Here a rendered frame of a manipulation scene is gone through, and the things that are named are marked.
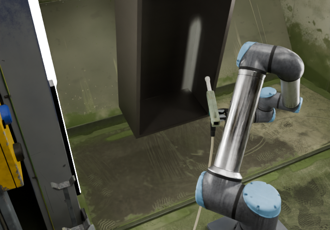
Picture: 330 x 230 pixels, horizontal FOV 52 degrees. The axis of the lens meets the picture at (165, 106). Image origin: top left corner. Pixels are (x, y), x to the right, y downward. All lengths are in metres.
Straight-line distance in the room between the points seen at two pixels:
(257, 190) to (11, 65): 1.05
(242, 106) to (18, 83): 0.89
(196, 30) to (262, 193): 1.41
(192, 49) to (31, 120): 1.45
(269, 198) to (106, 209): 1.39
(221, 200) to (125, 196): 1.25
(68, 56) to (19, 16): 1.88
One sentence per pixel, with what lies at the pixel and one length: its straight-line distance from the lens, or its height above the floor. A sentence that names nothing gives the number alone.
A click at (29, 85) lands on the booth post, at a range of 1.42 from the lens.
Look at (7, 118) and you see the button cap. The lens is 0.90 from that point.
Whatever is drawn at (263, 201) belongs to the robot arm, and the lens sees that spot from 1.42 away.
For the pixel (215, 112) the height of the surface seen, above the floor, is 0.85.
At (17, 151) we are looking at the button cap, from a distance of 0.97.
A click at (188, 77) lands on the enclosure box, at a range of 2.74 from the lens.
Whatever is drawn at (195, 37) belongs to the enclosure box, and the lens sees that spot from 2.53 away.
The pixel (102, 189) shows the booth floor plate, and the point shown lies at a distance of 2.67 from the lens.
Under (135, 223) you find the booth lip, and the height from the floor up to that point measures 0.04.
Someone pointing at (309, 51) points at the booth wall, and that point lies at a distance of 3.98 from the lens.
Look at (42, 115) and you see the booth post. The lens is 1.49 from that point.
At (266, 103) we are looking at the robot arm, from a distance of 2.03.
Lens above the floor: 1.95
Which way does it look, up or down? 33 degrees down
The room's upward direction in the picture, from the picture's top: 2 degrees counter-clockwise
